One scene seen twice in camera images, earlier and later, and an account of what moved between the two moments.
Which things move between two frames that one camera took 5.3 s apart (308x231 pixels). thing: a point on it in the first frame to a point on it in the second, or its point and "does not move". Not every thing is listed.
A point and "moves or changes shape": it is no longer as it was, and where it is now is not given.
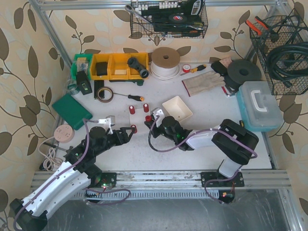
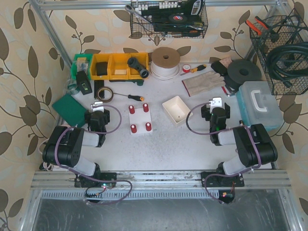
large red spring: x=132 y=111 does not move
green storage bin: x=82 y=62 does not move
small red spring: x=148 y=118 moves or changes shape
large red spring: x=146 y=109 does not move
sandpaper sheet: x=226 y=61 does not move
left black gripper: x=121 y=136 to x=89 y=116
